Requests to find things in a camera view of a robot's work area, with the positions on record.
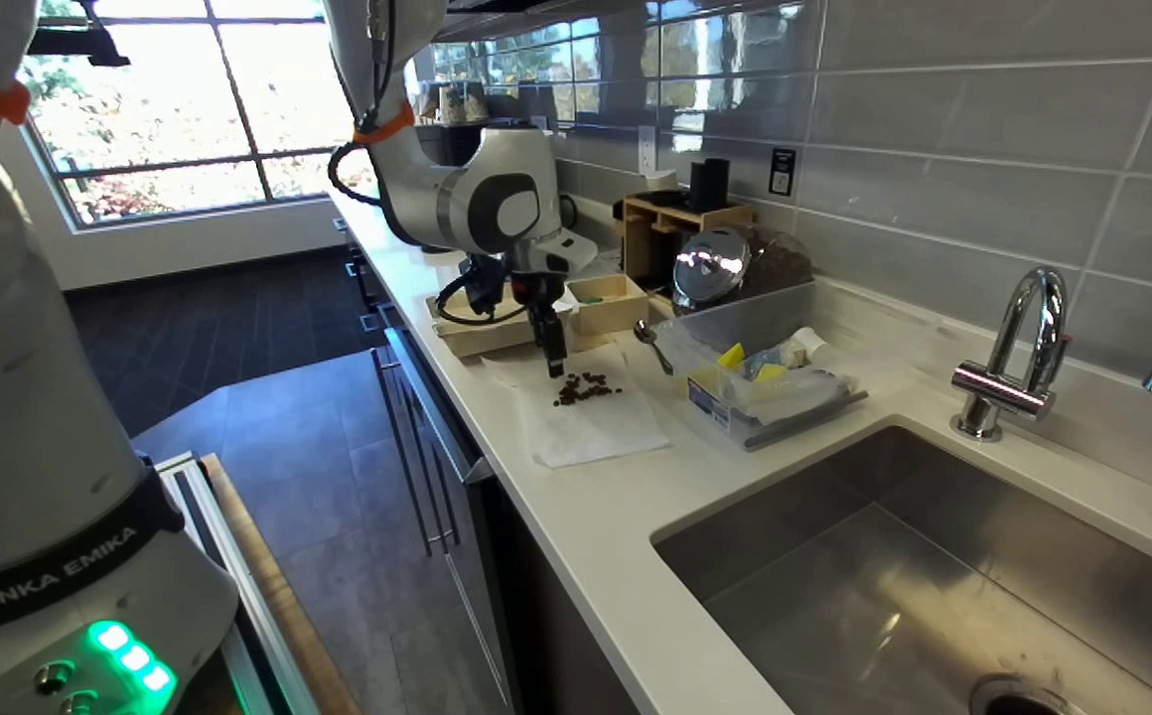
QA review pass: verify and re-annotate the pile of coffee beans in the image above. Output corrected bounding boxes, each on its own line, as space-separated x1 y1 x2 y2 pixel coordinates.
548 367 629 408

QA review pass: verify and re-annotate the wooden cutting board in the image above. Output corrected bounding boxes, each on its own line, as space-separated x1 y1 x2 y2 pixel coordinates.
422 279 569 367

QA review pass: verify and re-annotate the black wall switch plate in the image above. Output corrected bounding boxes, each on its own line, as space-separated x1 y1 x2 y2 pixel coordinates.
765 143 798 197

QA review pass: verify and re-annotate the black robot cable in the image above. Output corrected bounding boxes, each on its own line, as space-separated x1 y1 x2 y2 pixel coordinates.
326 0 532 331

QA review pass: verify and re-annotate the steel kitchen sink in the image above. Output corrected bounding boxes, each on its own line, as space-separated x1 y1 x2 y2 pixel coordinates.
650 417 1152 715

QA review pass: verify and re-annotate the black cup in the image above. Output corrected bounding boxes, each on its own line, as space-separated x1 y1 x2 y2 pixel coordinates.
688 154 733 213

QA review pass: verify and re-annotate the metal spoon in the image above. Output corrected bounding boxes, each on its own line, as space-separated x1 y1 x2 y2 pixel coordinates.
630 318 675 381

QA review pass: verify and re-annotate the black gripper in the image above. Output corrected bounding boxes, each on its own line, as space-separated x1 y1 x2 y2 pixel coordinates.
508 265 576 381

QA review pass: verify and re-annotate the robot mounting table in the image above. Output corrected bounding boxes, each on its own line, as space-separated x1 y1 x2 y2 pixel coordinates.
150 449 365 715

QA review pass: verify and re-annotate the wooden countertop organizer rack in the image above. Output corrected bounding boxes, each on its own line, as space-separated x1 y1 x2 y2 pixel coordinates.
613 188 759 290

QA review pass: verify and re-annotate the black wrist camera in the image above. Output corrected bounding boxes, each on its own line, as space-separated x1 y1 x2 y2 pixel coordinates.
457 249 511 323

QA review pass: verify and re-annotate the large window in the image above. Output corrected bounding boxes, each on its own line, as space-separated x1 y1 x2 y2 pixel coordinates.
13 0 401 230

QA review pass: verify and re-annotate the grey dish tray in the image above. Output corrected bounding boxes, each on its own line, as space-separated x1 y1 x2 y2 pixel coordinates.
650 323 870 454

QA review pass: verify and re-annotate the small wooden box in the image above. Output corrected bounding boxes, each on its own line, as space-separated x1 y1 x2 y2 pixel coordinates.
565 270 658 340

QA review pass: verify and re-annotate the small chrome faucet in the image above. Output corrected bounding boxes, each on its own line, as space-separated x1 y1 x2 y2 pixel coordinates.
949 262 1074 445

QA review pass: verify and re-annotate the black mounted device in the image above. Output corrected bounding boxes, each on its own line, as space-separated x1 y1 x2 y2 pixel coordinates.
25 7 132 70

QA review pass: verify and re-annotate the brown canister with chrome lid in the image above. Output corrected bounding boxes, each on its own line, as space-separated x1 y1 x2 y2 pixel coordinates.
669 228 817 318

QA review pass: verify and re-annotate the white paper serviette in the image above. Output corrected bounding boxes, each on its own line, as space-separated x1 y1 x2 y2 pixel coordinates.
508 352 675 467

